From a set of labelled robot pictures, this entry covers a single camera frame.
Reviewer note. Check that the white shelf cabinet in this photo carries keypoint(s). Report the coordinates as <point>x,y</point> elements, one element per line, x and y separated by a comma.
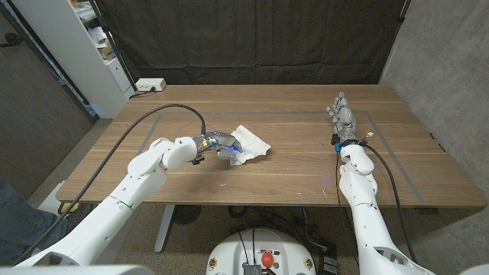
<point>76,53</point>

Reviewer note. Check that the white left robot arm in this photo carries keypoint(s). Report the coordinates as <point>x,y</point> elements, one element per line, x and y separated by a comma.
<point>126,198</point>

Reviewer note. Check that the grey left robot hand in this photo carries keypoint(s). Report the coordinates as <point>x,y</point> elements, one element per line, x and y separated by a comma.
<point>221,141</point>

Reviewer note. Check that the red emergency stop button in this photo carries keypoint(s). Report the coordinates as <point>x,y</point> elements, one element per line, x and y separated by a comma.
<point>267,259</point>

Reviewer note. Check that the white power strip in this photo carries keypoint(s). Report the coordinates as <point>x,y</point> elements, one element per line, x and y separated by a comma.
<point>151,84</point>

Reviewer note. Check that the black floor power strip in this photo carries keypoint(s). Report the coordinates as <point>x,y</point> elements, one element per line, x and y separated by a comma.
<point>328,261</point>

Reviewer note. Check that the black round floor object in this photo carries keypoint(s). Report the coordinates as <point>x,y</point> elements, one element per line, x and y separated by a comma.
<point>186,214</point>

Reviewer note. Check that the small cardboard box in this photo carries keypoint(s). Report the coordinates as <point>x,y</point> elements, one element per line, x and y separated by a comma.
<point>106,52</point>

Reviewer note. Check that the white paper towel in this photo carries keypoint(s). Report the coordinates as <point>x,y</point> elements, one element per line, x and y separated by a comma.
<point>252,143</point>

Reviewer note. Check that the person's leg in blue jeans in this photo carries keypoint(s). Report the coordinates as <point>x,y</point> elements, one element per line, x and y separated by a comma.
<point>23,225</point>

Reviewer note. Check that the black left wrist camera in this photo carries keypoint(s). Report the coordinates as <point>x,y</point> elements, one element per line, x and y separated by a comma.
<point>197,159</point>

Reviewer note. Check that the white table leg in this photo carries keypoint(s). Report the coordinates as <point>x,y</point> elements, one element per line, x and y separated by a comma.
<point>165,229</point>

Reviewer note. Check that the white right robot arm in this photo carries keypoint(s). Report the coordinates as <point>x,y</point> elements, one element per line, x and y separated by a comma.
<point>366,221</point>

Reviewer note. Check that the black desk control panel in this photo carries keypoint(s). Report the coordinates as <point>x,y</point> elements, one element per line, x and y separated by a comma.
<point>427,211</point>

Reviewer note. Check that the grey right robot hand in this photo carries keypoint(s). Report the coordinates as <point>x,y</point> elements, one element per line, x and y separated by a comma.
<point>345,120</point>

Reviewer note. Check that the white robot torso base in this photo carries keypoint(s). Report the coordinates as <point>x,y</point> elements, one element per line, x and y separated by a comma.
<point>261,248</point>

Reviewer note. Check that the black backdrop curtain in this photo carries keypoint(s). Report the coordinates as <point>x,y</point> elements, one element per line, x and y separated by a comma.
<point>248,42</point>

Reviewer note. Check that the black backdrop stand pole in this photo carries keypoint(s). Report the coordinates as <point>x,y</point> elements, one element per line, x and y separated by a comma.
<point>114,47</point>

